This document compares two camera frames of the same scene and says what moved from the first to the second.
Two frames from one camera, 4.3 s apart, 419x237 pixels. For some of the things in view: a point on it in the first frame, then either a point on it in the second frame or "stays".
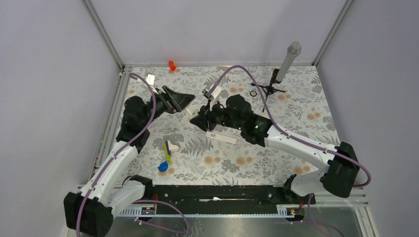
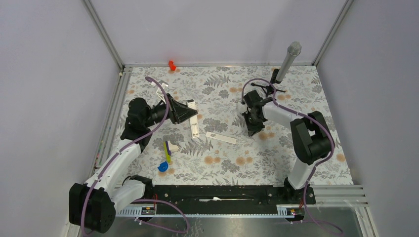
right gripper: [204, 114] → [252, 129]
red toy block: [171, 66] stays
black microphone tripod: [270, 90] stays
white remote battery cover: [221, 137] stays
